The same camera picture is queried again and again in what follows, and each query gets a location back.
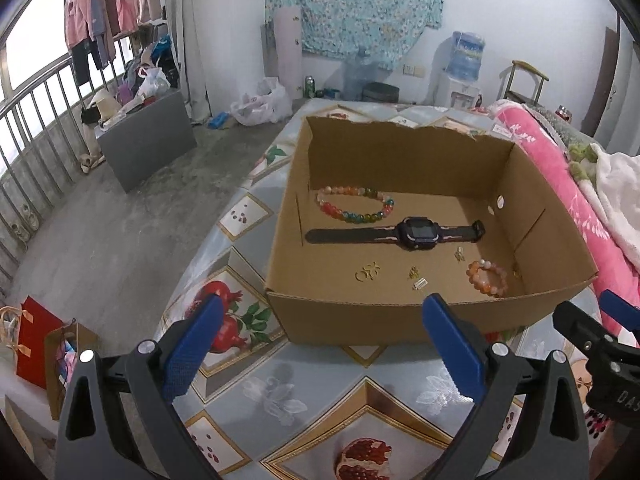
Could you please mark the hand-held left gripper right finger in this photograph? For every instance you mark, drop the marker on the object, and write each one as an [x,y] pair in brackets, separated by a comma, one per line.
[452,350]

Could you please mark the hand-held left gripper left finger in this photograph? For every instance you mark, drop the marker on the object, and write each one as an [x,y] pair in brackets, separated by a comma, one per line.
[192,345]

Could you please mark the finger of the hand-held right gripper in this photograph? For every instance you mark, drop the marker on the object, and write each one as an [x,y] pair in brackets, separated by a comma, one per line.
[575,322]
[622,312]

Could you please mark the cardboard box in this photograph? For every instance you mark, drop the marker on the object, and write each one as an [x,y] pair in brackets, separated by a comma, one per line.
[350,320]

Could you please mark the small gold charm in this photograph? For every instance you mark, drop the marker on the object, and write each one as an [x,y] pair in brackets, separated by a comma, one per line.
[458,254]
[413,272]

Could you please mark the white fleece blanket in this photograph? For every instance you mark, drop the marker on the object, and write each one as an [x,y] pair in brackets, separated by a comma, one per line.
[620,195]

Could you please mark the black smart watch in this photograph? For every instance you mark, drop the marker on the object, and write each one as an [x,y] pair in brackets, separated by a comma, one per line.
[412,232]

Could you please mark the pomegranate print tablecloth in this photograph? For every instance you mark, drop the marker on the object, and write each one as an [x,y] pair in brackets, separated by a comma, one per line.
[310,390]

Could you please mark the brown paper bag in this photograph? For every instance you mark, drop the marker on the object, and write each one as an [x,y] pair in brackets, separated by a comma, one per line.
[54,375]

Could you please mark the pink floral blanket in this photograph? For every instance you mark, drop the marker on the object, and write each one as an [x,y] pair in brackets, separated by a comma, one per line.
[550,170]

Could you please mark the red paper bag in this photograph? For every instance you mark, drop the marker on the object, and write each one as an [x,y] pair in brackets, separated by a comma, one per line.
[37,345]

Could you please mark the grey green plush blanket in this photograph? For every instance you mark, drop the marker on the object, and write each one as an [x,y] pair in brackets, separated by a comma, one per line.
[582,160]

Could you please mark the grey cabinet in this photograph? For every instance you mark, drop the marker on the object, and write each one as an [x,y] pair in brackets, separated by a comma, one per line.
[145,145]

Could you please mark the beige shoes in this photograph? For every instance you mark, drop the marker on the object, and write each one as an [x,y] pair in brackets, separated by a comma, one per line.
[92,164]

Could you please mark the white shoes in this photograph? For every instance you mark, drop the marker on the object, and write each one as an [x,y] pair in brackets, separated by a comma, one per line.
[25,222]

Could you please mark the small red jar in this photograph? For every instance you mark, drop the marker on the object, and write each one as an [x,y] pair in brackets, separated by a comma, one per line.
[563,113]

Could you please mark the blue wrapper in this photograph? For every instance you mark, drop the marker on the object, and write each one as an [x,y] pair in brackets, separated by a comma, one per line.
[217,121]

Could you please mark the brown door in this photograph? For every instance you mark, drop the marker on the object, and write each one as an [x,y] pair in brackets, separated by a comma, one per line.
[602,85]

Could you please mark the white plastic bag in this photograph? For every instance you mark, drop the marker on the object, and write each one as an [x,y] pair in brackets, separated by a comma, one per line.
[260,105]
[155,82]

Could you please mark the beige hat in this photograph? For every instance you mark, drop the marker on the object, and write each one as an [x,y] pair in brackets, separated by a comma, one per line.
[107,105]

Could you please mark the white water dispenser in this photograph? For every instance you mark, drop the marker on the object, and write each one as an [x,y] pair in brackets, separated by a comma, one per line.
[447,90]

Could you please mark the wooden chair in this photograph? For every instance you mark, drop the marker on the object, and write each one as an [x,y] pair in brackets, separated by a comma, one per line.
[525,65]

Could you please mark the black bin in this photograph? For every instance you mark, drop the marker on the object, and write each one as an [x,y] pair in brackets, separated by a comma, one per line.
[380,92]

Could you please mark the green can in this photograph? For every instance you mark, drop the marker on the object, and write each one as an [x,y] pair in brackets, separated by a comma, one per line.
[310,87]

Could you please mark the blue dispenser water bottle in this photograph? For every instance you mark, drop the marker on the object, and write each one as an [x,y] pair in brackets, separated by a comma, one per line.
[465,57]

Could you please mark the clear water jug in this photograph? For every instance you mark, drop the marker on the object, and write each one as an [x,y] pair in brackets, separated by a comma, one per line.
[360,77]

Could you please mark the pile of clothes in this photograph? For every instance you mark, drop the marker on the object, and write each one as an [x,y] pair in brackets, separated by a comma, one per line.
[162,52]

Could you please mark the metal railing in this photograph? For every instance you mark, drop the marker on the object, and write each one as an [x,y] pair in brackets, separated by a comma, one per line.
[35,85]

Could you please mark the grey board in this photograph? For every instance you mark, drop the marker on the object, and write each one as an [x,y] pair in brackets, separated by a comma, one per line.
[269,50]

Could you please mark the white curtain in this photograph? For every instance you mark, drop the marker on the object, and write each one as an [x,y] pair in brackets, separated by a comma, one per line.
[195,35]

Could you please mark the white board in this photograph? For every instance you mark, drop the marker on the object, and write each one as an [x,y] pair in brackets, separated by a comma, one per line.
[289,50]

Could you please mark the row of hanging clothes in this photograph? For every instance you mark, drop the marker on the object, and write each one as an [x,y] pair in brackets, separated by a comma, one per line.
[80,15]

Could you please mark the window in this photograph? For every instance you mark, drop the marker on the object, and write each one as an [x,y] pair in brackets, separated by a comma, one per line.
[30,35]

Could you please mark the wall socket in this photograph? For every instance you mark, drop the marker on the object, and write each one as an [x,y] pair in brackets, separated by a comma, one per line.
[410,70]

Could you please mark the teal floral wall cloth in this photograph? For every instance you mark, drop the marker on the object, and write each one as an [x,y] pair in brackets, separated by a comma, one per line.
[350,5]

